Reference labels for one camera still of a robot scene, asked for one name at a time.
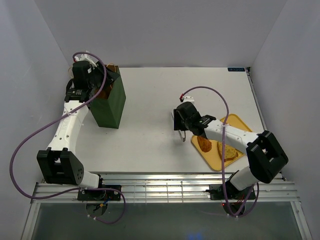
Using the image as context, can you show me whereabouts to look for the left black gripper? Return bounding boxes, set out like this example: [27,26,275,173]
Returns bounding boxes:
[88,60,121,91]

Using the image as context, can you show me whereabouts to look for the metal tongs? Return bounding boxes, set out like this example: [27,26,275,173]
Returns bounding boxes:
[170,111,188,143]

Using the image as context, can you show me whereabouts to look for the long brown bread roll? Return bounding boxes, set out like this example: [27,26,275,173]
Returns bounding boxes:
[196,136,212,153]

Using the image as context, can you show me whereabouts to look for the green paper bag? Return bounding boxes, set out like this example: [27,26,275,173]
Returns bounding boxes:
[67,64,127,130]

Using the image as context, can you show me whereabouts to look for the sliced seeded bread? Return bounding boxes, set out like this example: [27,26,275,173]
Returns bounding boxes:
[217,142,244,162]

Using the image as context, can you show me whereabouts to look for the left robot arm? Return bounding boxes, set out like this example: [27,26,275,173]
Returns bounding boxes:
[36,60,126,200]

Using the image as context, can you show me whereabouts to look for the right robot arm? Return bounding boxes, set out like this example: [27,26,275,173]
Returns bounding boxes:
[173,102,289,199]

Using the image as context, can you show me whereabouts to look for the yellow tray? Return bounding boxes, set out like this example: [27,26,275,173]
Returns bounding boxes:
[190,113,252,172]

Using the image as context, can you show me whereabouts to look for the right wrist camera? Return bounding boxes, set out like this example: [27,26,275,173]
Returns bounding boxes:
[179,93,195,104]

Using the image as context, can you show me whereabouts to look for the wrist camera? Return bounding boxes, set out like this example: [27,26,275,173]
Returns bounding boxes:
[73,54,97,68]
[179,93,195,104]

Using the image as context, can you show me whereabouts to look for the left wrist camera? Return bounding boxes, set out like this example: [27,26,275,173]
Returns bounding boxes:
[73,54,97,68]

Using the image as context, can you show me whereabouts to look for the aluminium rail frame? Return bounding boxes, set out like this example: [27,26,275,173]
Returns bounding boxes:
[31,172,301,205]

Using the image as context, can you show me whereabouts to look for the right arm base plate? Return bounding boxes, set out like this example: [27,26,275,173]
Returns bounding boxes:
[206,183,257,202]

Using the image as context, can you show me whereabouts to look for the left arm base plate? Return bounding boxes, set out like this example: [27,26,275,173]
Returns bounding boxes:
[77,184,122,201]

